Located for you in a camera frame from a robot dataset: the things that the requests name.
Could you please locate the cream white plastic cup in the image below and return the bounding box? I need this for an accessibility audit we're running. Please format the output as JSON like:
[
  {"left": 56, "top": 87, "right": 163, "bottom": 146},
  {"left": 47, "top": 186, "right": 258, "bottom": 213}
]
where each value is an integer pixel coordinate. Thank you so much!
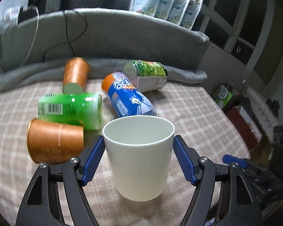
[{"left": 102, "top": 115, "right": 175, "bottom": 202}]

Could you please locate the orange cup lying front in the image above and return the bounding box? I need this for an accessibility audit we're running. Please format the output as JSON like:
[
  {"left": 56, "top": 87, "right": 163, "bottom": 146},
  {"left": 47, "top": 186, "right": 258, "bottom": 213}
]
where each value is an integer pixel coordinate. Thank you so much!
[{"left": 27, "top": 118, "right": 84, "bottom": 164}]

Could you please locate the orange cup near blanket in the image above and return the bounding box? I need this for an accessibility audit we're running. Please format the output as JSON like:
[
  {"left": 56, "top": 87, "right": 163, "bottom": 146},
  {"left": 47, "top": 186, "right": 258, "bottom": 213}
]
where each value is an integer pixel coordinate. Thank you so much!
[{"left": 62, "top": 57, "right": 90, "bottom": 94}]

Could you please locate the red open box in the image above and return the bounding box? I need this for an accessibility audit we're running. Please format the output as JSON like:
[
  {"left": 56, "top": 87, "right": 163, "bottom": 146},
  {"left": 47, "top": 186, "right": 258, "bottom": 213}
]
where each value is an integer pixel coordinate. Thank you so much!
[{"left": 226, "top": 106, "right": 263, "bottom": 152}]

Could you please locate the plaid beige table cloth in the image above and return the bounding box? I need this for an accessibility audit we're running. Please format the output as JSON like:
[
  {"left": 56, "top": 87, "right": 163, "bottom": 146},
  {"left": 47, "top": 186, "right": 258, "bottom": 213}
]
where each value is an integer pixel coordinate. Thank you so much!
[{"left": 0, "top": 81, "right": 249, "bottom": 225}]

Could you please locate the green paper bag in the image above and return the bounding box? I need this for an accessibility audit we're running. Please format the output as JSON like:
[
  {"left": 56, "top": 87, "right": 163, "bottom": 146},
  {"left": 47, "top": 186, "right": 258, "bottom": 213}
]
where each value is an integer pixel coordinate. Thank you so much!
[{"left": 213, "top": 83, "right": 235, "bottom": 109}]

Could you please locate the green plastic bottle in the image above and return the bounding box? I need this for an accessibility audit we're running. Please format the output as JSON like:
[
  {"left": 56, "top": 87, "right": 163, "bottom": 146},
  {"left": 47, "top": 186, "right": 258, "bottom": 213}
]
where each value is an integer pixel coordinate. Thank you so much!
[{"left": 38, "top": 93, "right": 103, "bottom": 131}]

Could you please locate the green white drink carton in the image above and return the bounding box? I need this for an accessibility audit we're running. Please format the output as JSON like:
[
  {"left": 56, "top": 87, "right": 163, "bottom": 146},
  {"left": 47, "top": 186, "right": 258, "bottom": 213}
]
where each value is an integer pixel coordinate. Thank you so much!
[{"left": 122, "top": 60, "right": 168, "bottom": 93}]

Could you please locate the blue Arctic Ocean can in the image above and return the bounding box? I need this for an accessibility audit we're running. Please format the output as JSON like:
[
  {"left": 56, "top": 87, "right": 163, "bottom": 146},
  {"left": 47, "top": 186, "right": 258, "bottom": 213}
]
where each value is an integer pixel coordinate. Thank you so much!
[{"left": 102, "top": 72, "right": 155, "bottom": 117}]

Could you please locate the grey folded blanket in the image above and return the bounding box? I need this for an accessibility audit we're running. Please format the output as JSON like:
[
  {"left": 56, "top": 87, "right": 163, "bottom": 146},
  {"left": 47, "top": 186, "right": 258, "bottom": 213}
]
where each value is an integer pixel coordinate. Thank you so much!
[{"left": 0, "top": 9, "right": 209, "bottom": 92}]

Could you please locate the white power strip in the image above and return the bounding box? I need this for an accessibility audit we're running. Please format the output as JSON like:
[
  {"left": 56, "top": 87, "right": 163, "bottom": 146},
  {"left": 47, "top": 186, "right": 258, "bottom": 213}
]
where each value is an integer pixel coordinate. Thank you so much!
[{"left": 3, "top": 6, "right": 21, "bottom": 29}]

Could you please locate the black power adapter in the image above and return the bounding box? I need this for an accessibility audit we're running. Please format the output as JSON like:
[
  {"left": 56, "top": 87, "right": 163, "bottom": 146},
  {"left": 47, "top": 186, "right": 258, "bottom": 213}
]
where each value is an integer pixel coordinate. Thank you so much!
[{"left": 17, "top": 6, "right": 39, "bottom": 24}]

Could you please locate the black cable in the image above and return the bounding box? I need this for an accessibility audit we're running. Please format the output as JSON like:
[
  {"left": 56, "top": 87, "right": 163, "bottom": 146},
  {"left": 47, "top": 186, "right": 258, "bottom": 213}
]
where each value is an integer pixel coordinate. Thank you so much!
[{"left": 43, "top": 10, "right": 88, "bottom": 62}]

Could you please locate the white cable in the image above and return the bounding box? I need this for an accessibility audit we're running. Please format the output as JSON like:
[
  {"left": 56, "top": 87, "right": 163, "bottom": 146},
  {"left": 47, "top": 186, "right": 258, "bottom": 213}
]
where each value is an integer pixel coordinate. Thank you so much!
[{"left": 21, "top": 6, "right": 40, "bottom": 67}]

